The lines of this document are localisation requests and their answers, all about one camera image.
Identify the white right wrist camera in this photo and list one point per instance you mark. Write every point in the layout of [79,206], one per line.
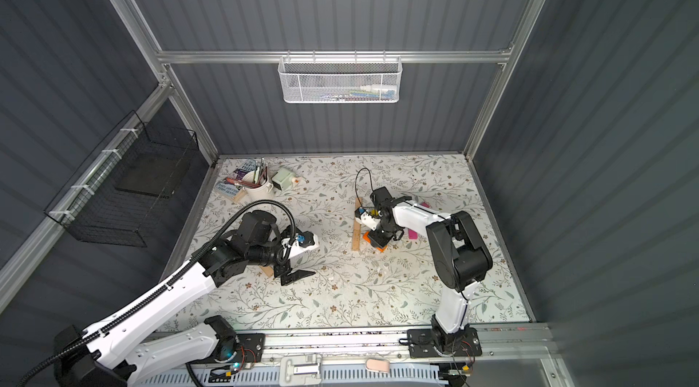
[367,217]

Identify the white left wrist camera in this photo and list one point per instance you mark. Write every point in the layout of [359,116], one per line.
[301,245]

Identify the white pen cup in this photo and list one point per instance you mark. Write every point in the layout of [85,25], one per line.
[256,192]

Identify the pink eraser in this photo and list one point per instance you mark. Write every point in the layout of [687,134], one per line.
[378,365]

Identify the pale green small box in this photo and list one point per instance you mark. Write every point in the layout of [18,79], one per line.
[285,179]

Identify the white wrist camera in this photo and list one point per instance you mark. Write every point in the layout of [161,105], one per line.
[301,245]
[367,217]

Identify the blue book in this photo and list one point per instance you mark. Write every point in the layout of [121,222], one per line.
[241,177]

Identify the white wire mesh basket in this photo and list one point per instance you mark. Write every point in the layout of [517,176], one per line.
[353,82]

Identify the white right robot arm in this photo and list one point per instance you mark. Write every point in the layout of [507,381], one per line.
[461,260]

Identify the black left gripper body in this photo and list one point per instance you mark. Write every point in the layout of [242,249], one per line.
[285,262]

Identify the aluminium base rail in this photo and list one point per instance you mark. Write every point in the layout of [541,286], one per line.
[329,356]

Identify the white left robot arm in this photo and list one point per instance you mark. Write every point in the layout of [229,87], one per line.
[116,352]

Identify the black wire mesh basket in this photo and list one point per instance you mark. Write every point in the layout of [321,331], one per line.
[122,195]

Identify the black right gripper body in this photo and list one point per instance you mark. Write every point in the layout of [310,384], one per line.
[383,229]

